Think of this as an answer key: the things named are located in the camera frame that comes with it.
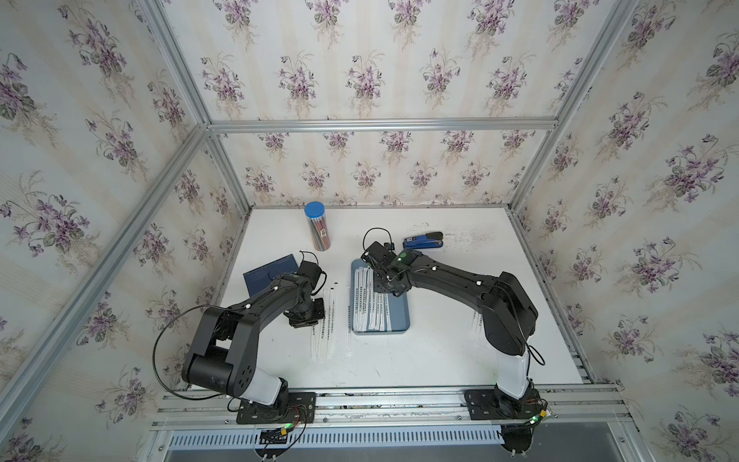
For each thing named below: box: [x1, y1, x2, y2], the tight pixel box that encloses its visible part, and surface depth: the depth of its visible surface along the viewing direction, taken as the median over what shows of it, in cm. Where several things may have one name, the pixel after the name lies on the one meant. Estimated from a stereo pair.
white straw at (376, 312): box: [374, 291, 381, 332], surface depth 90 cm
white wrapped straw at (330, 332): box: [327, 286, 335, 360], surface depth 90 cm
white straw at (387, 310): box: [384, 292, 392, 332], surface depth 91 cm
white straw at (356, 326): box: [353, 269, 360, 332], surface depth 93 cm
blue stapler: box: [403, 231, 444, 250], surface depth 108 cm
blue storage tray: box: [350, 257, 410, 335], surface depth 92 cm
